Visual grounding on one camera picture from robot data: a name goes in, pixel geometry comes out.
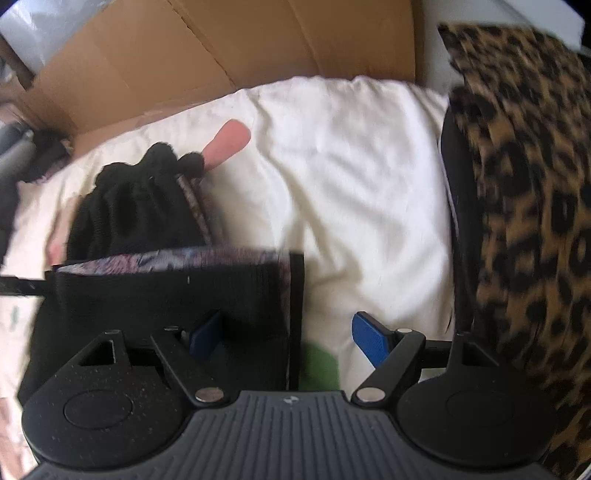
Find cream bear print blanket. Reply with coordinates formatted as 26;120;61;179
0;76;462;402

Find grey neck pillow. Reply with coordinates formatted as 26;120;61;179
0;124;35;181

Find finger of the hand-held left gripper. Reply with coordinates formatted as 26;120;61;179
0;274;52;296

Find grey plastic wrapped mattress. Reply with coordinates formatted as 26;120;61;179
0;0;107;70

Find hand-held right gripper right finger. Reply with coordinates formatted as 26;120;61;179
352;311;506;408

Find black pants with floral lining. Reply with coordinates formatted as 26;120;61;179
18;142;306;393

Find flat brown cardboard sheet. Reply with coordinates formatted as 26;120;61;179
18;0;426;148

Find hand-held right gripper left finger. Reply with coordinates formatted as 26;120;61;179
74;311;230;408

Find leopard print garment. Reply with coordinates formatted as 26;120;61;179
436;23;591;480

